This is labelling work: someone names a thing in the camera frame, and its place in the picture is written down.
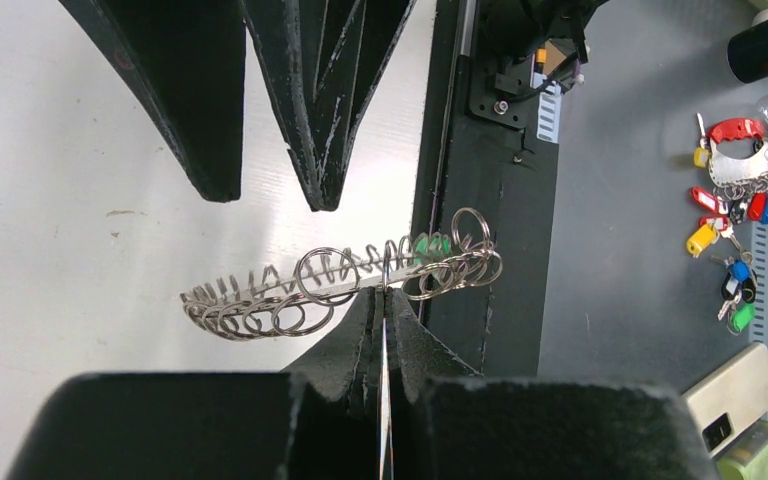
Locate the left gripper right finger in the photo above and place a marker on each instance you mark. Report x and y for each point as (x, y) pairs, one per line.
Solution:
(450, 422)

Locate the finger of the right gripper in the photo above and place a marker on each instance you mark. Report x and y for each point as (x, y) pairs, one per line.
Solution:
(322, 61)
(184, 61)

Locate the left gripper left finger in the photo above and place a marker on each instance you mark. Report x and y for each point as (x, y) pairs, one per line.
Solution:
(314, 420)

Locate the metal disc with key rings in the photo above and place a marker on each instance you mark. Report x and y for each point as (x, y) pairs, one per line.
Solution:
(269, 304)

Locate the key with green tag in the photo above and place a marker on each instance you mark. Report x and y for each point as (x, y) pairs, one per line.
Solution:
(431, 248)

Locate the bunch of coloured keys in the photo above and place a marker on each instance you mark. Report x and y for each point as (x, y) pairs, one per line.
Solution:
(734, 154)

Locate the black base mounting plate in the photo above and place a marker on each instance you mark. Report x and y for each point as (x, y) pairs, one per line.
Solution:
(510, 178)

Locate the white smartphone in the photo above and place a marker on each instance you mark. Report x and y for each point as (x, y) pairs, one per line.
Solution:
(731, 398)

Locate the green power bank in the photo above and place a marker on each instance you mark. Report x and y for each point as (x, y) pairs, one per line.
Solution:
(747, 457)

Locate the right white slotted cable duct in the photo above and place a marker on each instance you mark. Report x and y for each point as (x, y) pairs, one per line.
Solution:
(548, 116)

